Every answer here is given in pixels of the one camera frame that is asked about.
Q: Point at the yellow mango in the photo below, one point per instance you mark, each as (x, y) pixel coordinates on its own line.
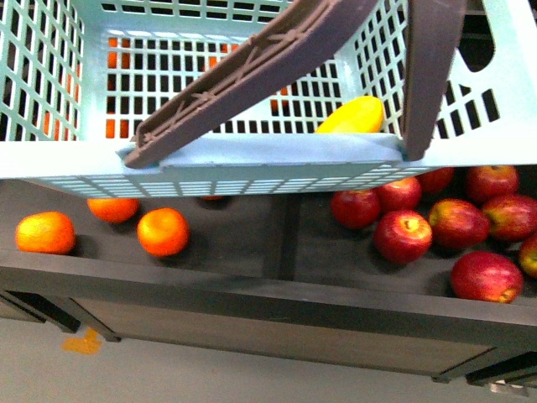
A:
(360, 115)

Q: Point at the brown basket handle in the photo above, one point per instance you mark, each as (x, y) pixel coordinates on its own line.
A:
(302, 37)

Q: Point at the light blue plastic basket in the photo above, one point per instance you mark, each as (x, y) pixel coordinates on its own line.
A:
(78, 77)

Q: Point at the dark wooden display shelf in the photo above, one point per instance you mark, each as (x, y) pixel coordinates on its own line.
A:
(269, 275)

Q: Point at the red apple back left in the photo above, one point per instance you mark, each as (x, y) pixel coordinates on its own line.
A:
(355, 209)

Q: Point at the red apple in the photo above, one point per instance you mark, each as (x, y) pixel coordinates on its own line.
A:
(528, 255)
(399, 195)
(486, 276)
(486, 182)
(457, 224)
(355, 209)
(512, 217)

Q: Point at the orange fruit front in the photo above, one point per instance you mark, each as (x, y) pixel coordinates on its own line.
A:
(163, 232)

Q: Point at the orange fruit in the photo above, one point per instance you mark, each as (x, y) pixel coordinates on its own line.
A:
(163, 232)
(113, 210)

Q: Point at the red apple back centre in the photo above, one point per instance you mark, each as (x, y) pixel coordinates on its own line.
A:
(399, 195)

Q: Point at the red apple centre stem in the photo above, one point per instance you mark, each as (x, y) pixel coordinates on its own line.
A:
(402, 236)

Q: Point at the orange fruit middle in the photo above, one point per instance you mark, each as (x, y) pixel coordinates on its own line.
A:
(113, 210)

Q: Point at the red apple middle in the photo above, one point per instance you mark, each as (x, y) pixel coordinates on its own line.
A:
(457, 224)

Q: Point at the red apple back right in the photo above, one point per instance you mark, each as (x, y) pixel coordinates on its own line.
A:
(486, 182)

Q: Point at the orange fruit edge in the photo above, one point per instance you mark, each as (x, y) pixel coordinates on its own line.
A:
(46, 233)

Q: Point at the red apple front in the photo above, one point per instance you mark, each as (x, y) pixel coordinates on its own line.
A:
(486, 276)

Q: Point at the red apple upper right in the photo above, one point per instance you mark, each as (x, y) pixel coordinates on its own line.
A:
(512, 217)

